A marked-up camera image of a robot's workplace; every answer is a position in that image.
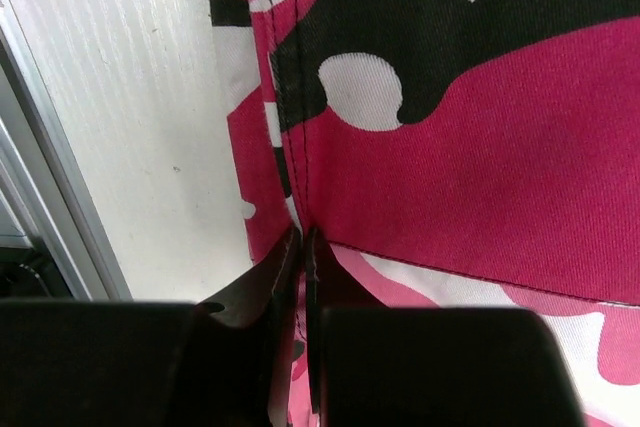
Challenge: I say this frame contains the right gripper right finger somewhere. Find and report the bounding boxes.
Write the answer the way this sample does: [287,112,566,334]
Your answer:
[305,229,583,426]

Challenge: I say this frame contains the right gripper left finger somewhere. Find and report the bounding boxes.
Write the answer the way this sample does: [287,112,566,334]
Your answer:
[1,228,300,426]

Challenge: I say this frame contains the pink camouflage trousers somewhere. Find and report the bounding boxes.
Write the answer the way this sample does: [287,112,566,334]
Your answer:
[210,0,639,426]

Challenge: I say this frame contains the aluminium rail frame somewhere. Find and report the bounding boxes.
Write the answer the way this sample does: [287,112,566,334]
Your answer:
[1,0,132,301]

